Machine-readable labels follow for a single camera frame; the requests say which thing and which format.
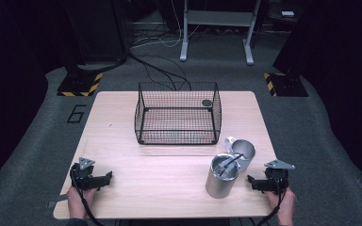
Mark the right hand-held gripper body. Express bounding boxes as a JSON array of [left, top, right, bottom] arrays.
[[263, 159, 296, 195]]

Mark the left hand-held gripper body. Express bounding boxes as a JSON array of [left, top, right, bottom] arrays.
[[70, 156, 104, 191]]

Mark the steel mug with white handle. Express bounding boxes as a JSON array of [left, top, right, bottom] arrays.
[[224, 136, 256, 173]]

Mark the steel tumbler with straw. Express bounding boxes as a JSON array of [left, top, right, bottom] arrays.
[[205, 153, 245, 200]]

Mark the black wire basket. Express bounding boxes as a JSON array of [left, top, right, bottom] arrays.
[[134, 81, 222, 146]]

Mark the person's left hand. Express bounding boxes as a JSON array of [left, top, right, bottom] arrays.
[[66, 186, 99, 220]]

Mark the person's right hand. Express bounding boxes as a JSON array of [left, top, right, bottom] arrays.
[[265, 186, 297, 226]]

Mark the grey tape strip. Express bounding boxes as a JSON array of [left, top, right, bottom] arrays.
[[46, 194, 69, 209]]

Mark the black base with hazard stripes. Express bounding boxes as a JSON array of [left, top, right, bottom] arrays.
[[262, 72, 309, 98], [57, 72, 104, 98]]

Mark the black cabinet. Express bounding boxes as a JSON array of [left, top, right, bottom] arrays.
[[61, 0, 130, 65]]

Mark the left hand-held gripper cable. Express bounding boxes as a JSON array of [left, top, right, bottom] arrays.
[[70, 163, 106, 226]]

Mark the hand-held gripper cable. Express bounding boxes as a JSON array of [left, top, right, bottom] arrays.
[[70, 163, 106, 226], [256, 175, 289, 226]]

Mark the right hand-held gripper cable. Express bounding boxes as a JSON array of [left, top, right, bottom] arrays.
[[256, 175, 289, 226]]

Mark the black floor cable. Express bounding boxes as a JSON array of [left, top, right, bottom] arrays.
[[127, 51, 193, 92]]

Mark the white floor cable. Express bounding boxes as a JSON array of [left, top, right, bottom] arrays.
[[130, 0, 202, 50]]

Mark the white metal desk frame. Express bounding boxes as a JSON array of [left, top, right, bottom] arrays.
[[179, 0, 262, 66]]

